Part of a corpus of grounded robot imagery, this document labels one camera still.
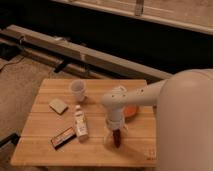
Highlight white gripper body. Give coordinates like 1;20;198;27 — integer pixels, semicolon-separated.
106;108;125;131

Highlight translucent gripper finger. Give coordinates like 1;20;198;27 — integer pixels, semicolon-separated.
120;127;128;142
104;130;113;144

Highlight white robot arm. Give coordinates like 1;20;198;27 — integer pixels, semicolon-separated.
101;69;213;171

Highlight orange bowl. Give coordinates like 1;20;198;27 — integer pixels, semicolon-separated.
123;106;139;118

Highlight white small bottle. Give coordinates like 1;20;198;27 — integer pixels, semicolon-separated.
74;105;89;142

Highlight wooden table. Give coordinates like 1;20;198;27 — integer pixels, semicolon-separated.
11;79;156;168

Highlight beige sponge block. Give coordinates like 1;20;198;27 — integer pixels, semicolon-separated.
49;99;68;114

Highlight grey metal rail beam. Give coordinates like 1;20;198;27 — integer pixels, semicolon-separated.
0;25;172;80

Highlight black cable on floor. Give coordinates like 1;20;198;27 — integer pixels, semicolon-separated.
0;54;26;73

